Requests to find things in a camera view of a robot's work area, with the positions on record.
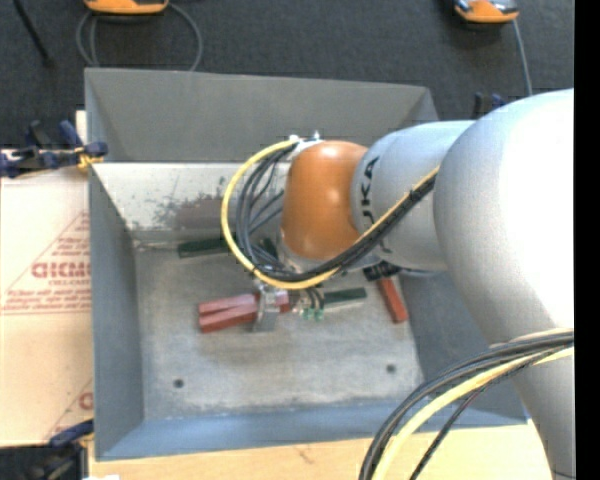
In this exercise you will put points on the brown cardboard board, red print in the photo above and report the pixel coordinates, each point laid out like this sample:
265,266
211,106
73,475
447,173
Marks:
40,348

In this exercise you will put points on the dark green flat block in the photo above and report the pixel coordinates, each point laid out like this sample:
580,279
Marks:
347,296
202,248

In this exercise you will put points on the grey metal bin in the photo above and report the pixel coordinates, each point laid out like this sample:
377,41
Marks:
280,368

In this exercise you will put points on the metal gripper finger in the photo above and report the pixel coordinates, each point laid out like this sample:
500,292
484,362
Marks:
263,294
266,320

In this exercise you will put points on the red-brown flat block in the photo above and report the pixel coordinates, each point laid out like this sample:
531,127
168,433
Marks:
225,305
394,302
225,320

